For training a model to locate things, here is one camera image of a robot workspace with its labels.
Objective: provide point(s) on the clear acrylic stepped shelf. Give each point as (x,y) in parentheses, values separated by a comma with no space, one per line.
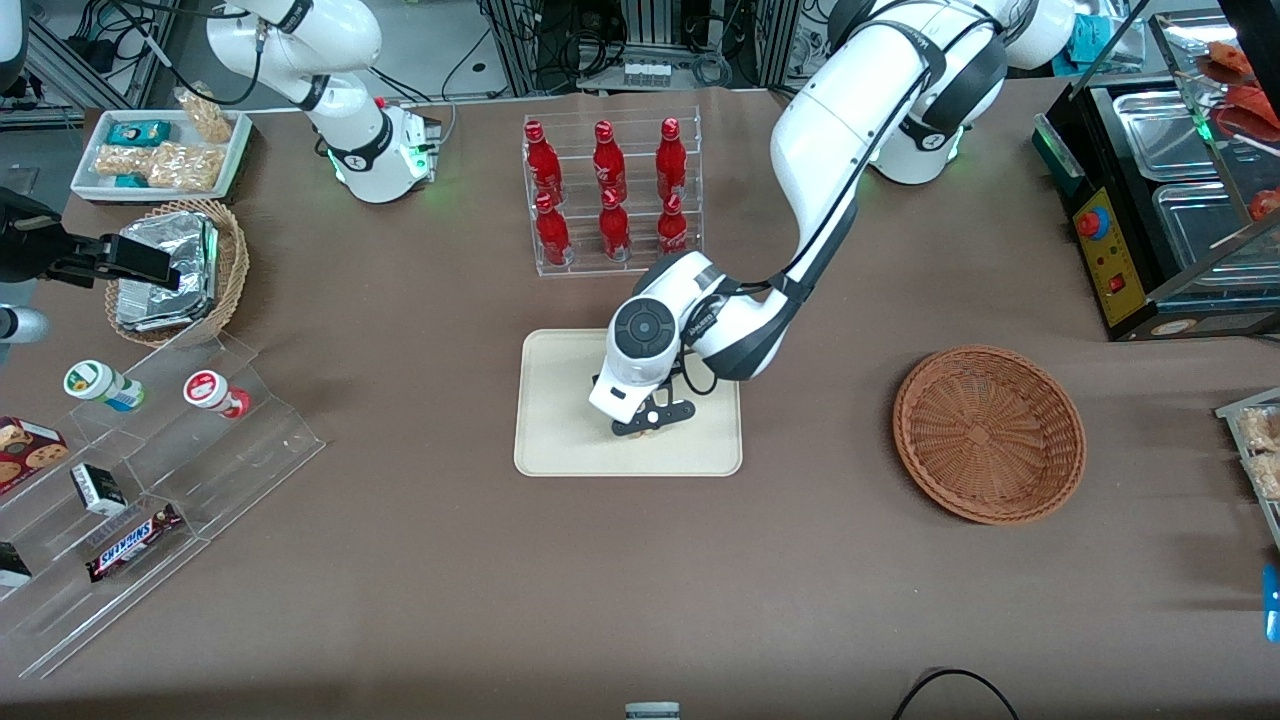
(240,460)

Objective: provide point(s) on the Snickers chocolate bar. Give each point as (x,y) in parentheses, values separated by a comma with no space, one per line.
(133,543)

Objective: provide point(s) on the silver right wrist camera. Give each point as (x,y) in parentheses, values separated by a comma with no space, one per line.
(22,325)

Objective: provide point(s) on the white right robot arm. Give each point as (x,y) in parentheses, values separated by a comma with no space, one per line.
(340,40)

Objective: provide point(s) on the steel warmer pan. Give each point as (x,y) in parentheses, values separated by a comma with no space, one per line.
(1195,230)
(1150,125)

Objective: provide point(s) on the small teal snack box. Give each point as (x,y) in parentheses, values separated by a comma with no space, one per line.
(131,181)

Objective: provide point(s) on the red lid yogurt cup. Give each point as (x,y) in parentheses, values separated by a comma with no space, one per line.
(212,391)

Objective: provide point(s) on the round brown wicker basket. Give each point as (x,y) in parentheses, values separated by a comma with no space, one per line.
(985,435)

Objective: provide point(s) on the clear bag of puffed snack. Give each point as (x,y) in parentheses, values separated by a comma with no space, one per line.
(1262,428)
(1268,476)

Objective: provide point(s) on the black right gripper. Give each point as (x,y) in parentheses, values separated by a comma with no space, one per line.
(28,248)

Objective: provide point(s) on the green lid yogurt cup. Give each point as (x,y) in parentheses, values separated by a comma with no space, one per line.
(95,383)

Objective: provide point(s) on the blue plastic object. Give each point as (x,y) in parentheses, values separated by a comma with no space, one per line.
(1272,605)

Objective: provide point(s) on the black white snack pack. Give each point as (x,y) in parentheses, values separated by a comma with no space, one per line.
(12,566)

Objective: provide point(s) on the tan wicker basket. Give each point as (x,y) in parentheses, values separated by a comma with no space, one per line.
(232,265)

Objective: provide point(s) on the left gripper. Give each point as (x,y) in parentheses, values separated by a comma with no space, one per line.
(595,379)

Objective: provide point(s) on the clear acrylic bottle rack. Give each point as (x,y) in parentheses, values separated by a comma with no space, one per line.
(580,265)

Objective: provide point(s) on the beige rectangular plastic tray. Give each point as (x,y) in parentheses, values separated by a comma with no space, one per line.
(560,410)

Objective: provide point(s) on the black food warmer cabinet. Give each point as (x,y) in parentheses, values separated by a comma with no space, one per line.
(1100,280)

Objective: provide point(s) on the clear bag of crackers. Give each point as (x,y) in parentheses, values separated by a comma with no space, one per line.
(208,115)
(186,166)
(122,160)

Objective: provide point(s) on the red soda bottle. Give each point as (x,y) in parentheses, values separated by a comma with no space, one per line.
(614,230)
(671,160)
(609,160)
(543,160)
(672,230)
(552,235)

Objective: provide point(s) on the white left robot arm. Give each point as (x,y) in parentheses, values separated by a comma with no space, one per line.
(850,110)

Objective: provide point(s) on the white rectangular snack tray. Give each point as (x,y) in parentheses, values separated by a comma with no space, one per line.
(85,185)

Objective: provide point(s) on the small black white carton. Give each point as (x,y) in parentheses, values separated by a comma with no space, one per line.
(98,489)

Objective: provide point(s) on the grey socket block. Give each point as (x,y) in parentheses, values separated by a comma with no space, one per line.
(646,72)

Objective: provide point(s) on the small grey device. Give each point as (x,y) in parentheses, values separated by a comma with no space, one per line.
(652,712)

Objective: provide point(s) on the silver foil package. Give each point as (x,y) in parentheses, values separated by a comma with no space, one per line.
(185,240)
(150,308)

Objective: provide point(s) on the red cookie box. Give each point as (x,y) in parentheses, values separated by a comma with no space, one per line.
(25,452)

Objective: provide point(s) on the clear tray with snacks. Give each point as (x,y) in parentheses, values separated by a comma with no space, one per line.
(1250,400)

